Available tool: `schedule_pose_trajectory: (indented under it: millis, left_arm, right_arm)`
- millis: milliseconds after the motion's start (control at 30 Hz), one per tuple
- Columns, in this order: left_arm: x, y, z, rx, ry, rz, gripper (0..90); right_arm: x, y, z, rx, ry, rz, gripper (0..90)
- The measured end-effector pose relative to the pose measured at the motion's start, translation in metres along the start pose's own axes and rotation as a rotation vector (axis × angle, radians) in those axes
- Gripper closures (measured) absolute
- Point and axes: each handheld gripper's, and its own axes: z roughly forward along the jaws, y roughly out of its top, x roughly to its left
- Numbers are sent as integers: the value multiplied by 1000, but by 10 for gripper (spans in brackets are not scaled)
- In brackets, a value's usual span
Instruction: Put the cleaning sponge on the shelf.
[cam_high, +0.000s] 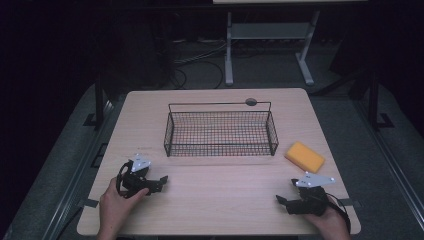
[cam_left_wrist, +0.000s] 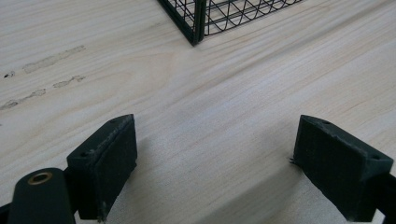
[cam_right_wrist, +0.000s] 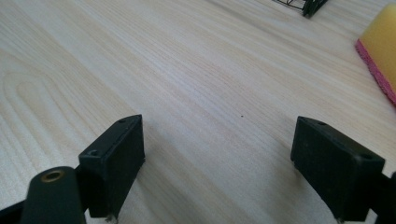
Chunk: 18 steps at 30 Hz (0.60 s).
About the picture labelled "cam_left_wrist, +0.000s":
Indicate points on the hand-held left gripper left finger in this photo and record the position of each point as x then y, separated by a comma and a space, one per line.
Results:
102, 168

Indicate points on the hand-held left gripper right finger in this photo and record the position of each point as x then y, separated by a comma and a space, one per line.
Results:
336, 168

